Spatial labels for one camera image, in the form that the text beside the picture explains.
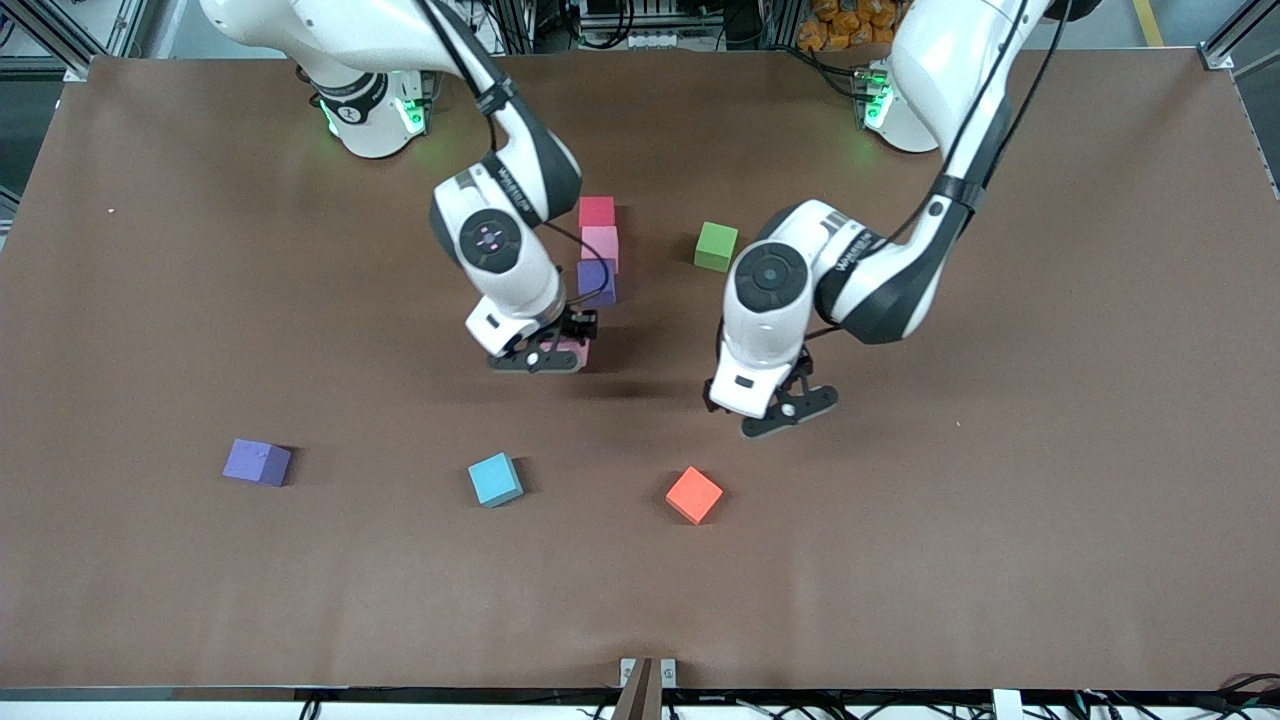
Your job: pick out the black equipment rack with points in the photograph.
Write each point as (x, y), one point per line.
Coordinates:
(640, 20)

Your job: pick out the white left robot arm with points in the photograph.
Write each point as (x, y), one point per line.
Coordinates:
(880, 280)

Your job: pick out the pink foam cube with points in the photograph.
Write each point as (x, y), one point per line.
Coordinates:
(572, 345)
(601, 245)

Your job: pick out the cyan foam cube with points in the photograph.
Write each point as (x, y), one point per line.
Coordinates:
(495, 480)

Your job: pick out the purple foam cube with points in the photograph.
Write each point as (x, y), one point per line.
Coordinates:
(592, 280)
(255, 463)

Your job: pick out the pile of orange objects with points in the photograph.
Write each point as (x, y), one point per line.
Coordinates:
(840, 25)

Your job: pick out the aluminium frame profile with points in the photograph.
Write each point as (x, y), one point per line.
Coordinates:
(72, 68)
(1215, 55)

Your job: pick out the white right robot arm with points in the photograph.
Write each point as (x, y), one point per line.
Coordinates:
(340, 30)

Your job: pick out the crimson red foam cube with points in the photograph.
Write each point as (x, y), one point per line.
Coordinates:
(597, 212)

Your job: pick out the green foam cube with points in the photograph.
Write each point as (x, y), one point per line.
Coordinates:
(716, 248)

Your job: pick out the small metal bracket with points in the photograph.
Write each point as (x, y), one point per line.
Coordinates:
(629, 672)
(667, 672)

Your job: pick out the white plastic block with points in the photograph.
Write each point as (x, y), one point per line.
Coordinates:
(1008, 706)

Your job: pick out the orange foam cube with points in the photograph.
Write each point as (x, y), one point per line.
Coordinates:
(694, 495)

